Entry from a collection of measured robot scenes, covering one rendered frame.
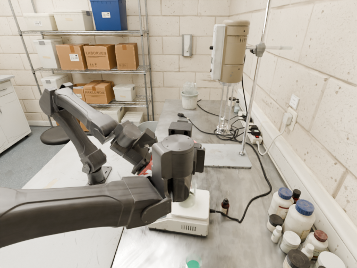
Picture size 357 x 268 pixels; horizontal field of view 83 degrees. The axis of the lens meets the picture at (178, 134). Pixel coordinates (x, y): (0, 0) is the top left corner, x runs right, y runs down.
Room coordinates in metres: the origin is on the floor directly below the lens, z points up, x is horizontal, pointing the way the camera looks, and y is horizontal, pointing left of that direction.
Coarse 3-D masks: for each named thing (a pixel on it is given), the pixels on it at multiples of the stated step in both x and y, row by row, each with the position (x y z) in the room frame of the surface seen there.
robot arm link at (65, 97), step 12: (72, 84) 0.74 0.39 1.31; (48, 96) 0.66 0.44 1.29; (60, 96) 0.66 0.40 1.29; (72, 96) 0.67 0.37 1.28; (48, 108) 0.68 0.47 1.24; (72, 108) 0.64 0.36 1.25; (84, 108) 0.63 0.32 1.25; (84, 120) 0.61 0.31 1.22; (96, 120) 0.60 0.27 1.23; (108, 120) 0.62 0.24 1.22; (108, 132) 0.58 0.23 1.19
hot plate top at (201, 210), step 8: (200, 192) 0.52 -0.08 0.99; (208, 192) 0.52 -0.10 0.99; (200, 200) 0.48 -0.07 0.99; (208, 200) 0.48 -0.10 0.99; (176, 208) 0.45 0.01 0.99; (192, 208) 0.45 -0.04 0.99; (200, 208) 0.45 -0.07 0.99; (208, 208) 0.45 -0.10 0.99; (184, 216) 0.42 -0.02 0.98; (192, 216) 0.42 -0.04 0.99; (200, 216) 0.42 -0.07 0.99
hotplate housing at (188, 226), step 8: (168, 216) 0.43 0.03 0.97; (176, 216) 0.43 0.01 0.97; (208, 216) 0.44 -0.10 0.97; (152, 224) 0.43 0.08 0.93; (160, 224) 0.43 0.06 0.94; (168, 224) 0.42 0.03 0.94; (176, 224) 0.42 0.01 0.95; (184, 224) 0.42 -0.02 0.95; (192, 224) 0.41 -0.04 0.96; (200, 224) 0.41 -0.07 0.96; (208, 224) 0.41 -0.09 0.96; (176, 232) 0.42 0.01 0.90; (184, 232) 0.42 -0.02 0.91; (192, 232) 0.41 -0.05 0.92; (200, 232) 0.41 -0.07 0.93
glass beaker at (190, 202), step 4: (192, 180) 0.50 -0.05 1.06; (192, 184) 0.49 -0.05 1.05; (196, 184) 0.48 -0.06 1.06; (192, 188) 0.49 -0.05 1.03; (196, 188) 0.46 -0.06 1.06; (192, 192) 0.45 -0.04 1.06; (196, 192) 0.47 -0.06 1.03; (192, 196) 0.45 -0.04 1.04; (184, 200) 0.44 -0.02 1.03; (188, 200) 0.44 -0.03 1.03; (192, 200) 0.45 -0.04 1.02; (180, 204) 0.45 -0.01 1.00; (184, 204) 0.44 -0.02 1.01; (188, 204) 0.44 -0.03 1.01; (192, 204) 0.45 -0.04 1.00; (184, 208) 0.44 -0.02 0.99; (188, 208) 0.44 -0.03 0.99
